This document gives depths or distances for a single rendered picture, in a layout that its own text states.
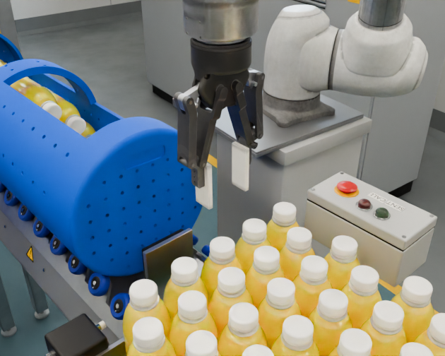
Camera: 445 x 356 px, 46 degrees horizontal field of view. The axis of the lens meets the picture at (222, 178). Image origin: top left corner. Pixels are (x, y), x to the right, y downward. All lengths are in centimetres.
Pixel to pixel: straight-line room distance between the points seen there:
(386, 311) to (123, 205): 44
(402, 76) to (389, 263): 55
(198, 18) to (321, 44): 74
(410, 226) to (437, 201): 219
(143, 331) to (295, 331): 19
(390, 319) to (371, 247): 21
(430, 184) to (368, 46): 204
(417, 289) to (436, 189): 243
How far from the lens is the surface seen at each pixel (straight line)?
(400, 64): 130
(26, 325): 232
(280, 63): 134
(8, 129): 105
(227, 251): 80
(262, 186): 141
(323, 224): 96
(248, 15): 62
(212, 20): 60
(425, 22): 258
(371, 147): 260
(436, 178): 331
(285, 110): 138
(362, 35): 127
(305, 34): 132
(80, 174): 84
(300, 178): 138
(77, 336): 84
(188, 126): 64
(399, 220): 91
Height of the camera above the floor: 161
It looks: 32 degrees down
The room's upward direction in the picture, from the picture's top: straight up
